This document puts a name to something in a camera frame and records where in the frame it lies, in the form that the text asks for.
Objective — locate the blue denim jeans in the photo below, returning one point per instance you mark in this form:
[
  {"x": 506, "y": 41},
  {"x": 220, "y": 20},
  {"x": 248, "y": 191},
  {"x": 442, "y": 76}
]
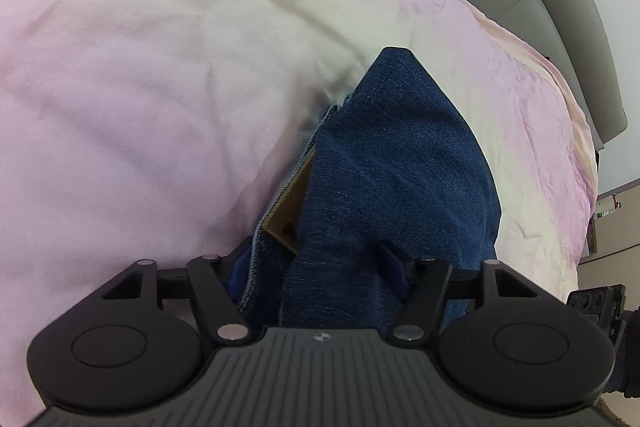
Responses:
[{"x": 397, "y": 176}]

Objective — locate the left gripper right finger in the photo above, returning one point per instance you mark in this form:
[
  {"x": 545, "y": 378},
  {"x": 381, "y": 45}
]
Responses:
[{"x": 433, "y": 293}]

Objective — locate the pink bed sheet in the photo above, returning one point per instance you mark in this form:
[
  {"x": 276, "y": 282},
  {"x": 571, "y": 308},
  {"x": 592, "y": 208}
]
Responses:
[{"x": 163, "y": 128}]

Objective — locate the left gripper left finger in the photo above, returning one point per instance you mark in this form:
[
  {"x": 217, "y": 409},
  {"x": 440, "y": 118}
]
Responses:
[{"x": 135, "y": 299}]

